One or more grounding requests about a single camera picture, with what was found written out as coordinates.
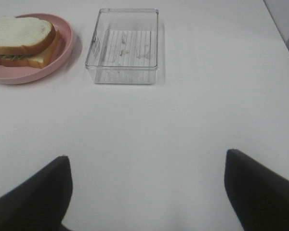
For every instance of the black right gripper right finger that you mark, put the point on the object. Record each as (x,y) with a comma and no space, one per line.
(259,196)

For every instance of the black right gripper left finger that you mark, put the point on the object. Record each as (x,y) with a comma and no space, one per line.
(39,203)

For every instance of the clear plastic right tray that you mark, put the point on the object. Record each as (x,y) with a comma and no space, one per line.
(124,47)

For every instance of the pink round plate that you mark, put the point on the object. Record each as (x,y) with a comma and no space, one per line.
(22,75)

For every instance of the green lettuce leaf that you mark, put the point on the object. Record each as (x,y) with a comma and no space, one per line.
(12,57)

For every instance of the white bread slice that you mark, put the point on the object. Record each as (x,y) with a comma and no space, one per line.
(25,35)
(36,61)

